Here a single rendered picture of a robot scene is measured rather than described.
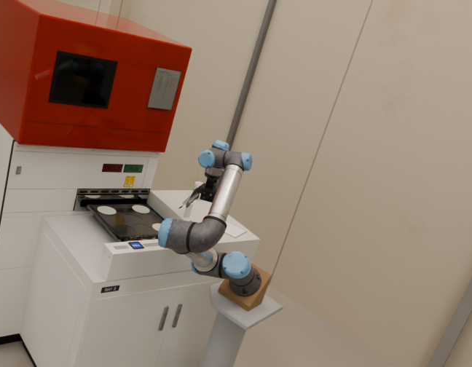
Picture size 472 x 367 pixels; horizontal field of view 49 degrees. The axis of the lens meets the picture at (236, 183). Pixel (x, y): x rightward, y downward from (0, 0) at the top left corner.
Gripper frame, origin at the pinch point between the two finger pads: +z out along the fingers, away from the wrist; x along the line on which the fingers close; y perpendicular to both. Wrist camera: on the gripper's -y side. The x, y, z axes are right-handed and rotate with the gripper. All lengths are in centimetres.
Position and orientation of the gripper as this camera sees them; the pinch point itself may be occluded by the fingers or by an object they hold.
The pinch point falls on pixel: (201, 212)
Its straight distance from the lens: 243.9
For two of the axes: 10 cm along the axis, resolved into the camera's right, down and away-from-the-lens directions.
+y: -0.5, 3.1, -9.5
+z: -2.8, 9.1, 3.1
